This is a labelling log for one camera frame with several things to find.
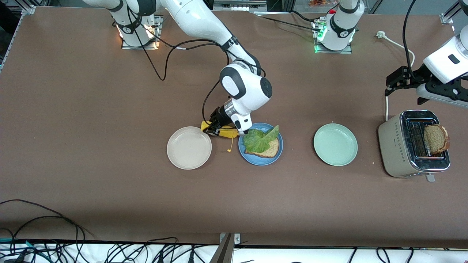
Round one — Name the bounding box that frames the teal cable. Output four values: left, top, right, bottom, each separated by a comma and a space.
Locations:
0, 238, 35, 256

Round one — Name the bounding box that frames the silver two-slot toaster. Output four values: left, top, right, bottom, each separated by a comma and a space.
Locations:
378, 110, 451, 182

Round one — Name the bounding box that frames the blue round plate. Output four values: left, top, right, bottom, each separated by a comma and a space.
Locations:
238, 122, 284, 166

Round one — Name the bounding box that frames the aluminium camera post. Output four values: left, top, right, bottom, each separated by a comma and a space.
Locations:
210, 233, 242, 263

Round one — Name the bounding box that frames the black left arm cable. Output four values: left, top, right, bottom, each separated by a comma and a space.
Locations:
402, 0, 418, 75

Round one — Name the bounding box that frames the brown bread slice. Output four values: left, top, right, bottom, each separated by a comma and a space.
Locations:
244, 137, 280, 159
423, 124, 451, 154

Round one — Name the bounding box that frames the black base cable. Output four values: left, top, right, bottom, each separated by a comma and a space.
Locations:
250, 10, 322, 33

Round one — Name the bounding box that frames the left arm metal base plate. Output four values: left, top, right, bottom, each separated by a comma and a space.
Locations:
312, 20, 354, 54

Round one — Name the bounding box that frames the grey metal box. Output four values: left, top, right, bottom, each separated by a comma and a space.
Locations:
213, 0, 268, 11

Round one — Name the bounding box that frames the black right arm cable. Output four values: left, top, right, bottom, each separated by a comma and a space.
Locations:
124, 0, 234, 123

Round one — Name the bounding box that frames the mint green round plate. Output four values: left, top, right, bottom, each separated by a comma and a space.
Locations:
313, 123, 358, 167

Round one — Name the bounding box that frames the green lettuce leaf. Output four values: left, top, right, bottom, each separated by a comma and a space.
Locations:
243, 125, 279, 153

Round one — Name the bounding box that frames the yellow mustard squeeze bottle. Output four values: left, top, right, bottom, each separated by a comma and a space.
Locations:
201, 121, 238, 152

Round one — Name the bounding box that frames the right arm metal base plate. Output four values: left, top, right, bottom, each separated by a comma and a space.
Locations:
121, 15, 164, 50

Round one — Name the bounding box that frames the long black table cable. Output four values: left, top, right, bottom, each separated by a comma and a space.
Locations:
0, 199, 96, 252

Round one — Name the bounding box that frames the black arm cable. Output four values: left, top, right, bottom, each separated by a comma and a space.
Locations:
402, 0, 418, 75
124, 0, 234, 123

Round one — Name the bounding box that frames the white toaster power cable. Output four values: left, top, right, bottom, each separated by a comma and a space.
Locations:
376, 31, 416, 122

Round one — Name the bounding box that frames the pale beige round plate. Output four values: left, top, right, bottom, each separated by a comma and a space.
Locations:
166, 126, 212, 170

